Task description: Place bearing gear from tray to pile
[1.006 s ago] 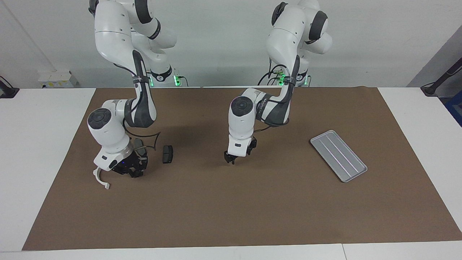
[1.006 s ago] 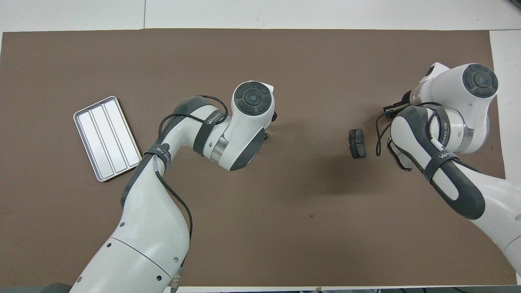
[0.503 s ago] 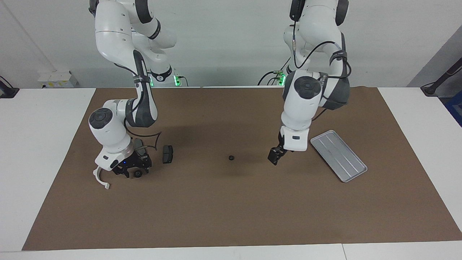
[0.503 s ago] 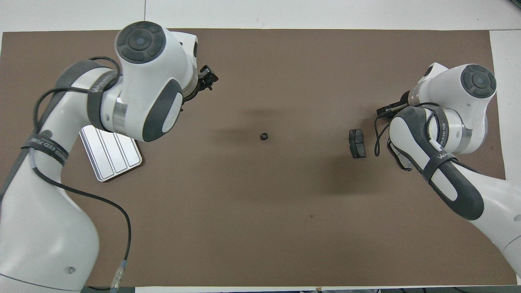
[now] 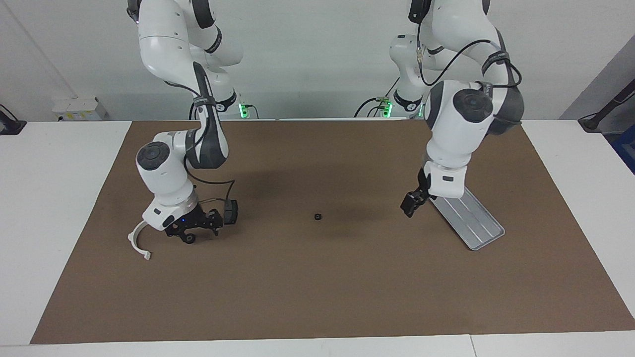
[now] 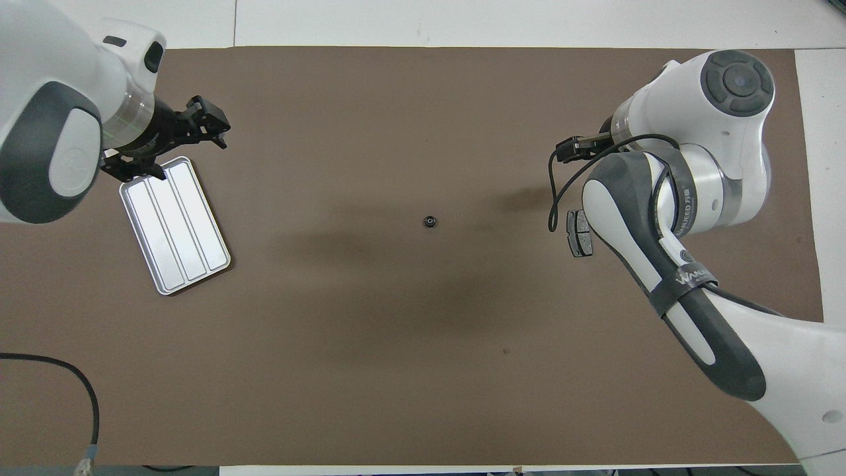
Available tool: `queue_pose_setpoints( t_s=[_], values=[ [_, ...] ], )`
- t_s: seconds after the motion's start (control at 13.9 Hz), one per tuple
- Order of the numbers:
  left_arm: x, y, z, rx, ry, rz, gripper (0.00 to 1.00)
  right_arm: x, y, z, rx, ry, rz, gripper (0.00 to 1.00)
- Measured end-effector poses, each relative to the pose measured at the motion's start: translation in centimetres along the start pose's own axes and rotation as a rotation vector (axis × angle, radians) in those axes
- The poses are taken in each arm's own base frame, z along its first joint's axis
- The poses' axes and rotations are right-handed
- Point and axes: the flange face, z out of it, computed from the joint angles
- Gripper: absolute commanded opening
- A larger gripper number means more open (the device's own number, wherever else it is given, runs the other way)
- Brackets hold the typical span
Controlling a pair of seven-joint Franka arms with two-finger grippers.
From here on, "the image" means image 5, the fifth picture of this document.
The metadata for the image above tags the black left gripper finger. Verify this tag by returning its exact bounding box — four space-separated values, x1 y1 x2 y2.
401 191 423 218

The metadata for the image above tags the brown table mat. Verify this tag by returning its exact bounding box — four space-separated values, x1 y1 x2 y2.
30 119 635 344

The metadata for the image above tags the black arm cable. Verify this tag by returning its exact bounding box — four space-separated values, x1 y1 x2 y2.
183 149 236 206
416 10 524 90

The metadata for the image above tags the black left base cable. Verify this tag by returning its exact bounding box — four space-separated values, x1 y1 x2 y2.
353 97 392 119

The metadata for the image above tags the black clamp mount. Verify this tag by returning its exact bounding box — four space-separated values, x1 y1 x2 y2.
0 104 26 135

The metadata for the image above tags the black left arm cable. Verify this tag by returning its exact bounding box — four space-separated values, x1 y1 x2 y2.
416 10 524 90

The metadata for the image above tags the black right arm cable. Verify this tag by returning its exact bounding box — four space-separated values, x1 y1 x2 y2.
183 149 236 206

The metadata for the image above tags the black stand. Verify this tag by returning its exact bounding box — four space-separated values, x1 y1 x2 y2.
578 79 635 132

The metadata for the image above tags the grey metal tray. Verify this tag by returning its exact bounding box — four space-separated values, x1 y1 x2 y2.
432 186 506 251

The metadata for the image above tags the white semicircular bracket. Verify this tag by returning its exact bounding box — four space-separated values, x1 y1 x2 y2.
127 221 152 261

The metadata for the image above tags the white power box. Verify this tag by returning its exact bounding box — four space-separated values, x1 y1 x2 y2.
52 96 107 122

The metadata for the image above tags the blue box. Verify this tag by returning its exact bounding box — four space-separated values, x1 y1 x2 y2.
611 130 635 175

